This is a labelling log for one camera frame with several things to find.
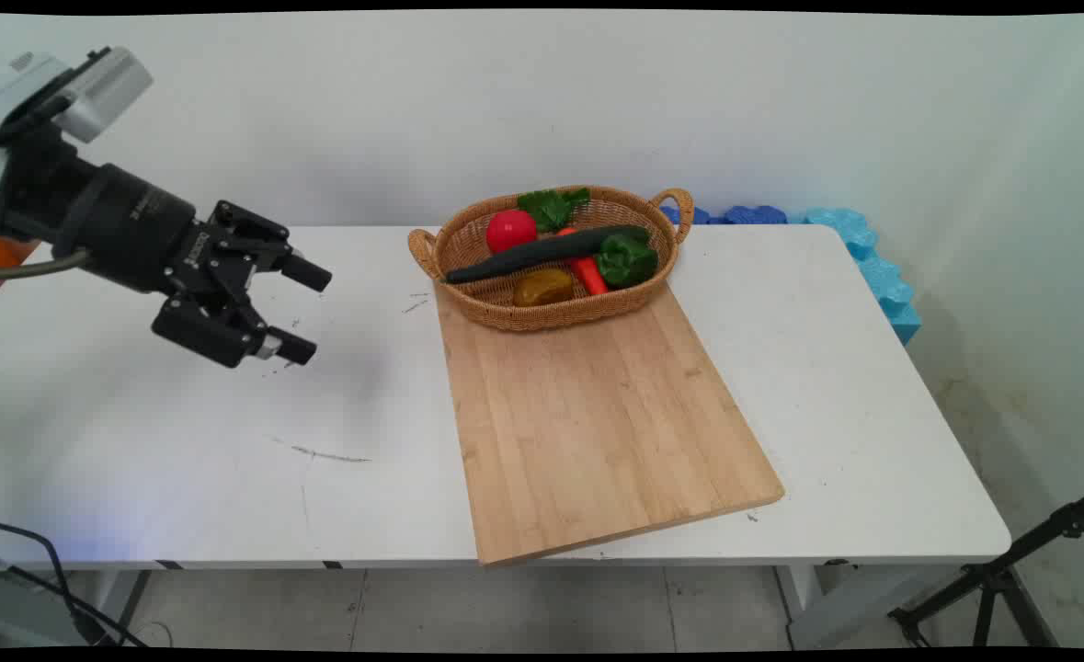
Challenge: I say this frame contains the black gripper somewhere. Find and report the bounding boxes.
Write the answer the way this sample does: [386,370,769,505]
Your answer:
[52,163,334,370]

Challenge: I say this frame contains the dark green cucumber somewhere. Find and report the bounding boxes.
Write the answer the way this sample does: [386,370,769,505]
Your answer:
[445,225,653,284]

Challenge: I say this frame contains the orange object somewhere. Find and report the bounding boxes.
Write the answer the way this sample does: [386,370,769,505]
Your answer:
[0,230,42,273]

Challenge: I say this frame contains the red tomato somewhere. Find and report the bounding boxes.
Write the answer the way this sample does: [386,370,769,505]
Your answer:
[485,210,539,256]

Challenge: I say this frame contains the brown potato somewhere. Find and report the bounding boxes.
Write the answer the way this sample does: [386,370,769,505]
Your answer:
[512,268,576,309]

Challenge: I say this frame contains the woven wicker basket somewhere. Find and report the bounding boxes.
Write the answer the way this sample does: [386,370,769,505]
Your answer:
[407,186,695,333]

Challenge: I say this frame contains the green lettuce leaf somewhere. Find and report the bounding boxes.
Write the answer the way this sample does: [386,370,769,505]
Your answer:
[517,188,592,234]

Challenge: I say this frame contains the white table leg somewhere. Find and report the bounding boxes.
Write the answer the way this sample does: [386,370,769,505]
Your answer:
[73,568,153,646]
[774,563,942,651]

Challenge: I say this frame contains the orange carrot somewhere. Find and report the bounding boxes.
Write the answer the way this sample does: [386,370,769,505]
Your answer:
[555,227,610,297]

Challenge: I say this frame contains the wooden cutting board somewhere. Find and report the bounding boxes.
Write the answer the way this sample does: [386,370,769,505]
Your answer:
[434,280,787,567]

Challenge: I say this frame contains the green bell pepper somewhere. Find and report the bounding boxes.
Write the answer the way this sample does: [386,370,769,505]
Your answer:
[595,233,660,288]

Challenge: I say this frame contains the light blue foam mat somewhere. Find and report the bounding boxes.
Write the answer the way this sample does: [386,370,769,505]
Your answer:
[804,207,923,348]

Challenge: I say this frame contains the black tripod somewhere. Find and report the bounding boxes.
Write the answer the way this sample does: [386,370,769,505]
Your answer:
[887,486,1084,650]

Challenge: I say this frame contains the grey sheathed cable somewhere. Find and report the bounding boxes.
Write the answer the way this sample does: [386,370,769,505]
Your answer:
[0,248,94,280]

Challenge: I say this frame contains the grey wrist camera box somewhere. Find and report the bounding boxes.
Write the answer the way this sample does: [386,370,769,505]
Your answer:
[59,46,154,144]

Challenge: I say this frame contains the long black cable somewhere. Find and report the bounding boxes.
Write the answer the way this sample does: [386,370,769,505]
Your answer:
[0,519,149,650]

